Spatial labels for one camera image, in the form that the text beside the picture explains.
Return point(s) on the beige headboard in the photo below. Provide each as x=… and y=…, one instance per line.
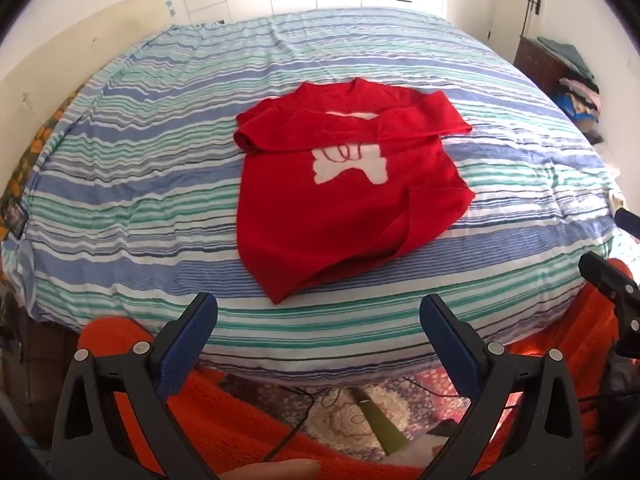
x=50, y=60

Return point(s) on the striped bed cover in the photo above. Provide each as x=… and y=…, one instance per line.
x=150, y=160

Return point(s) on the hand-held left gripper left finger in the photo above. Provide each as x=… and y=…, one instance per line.
x=192, y=340

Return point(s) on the dark wooden cabinet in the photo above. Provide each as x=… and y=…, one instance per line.
x=537, y=65

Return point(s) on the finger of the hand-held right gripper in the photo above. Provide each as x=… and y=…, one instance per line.
x=627, y=220
x=600, y=270

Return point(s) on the red knit sweater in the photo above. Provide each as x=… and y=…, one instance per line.
x=340, y=210

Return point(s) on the person's orange fleece garment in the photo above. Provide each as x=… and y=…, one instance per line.
x=225, y=425

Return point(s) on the orange floral cloth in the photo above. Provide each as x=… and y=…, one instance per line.
x=30, y=160

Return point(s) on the yellow-green flat object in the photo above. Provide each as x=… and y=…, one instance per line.
x=380, y=425

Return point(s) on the person's left hand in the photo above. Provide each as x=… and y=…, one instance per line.
x=275, y=471

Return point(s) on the pile of clothes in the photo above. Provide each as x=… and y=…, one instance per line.
x=575, y=85

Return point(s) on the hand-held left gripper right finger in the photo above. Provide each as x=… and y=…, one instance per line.
x=447, y=340

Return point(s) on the patterned rug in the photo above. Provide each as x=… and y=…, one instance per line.
x=340, y=415

